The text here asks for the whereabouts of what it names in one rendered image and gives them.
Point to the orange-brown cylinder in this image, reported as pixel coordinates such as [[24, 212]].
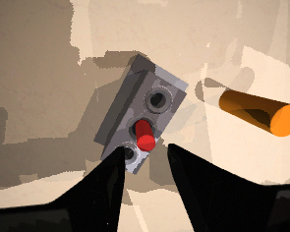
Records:
[[270, 115]]

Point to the red peg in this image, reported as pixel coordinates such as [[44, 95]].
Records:
[[145, 138]]

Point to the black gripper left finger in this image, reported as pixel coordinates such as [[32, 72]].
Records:
[[92, 205]]

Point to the dark grey base with two pins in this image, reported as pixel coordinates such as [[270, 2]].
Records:
[[125, 90]]

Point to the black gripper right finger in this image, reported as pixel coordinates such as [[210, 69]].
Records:
[[217, 200]]

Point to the grey plate with three holes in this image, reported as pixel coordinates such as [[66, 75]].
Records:
[[158, 111]]

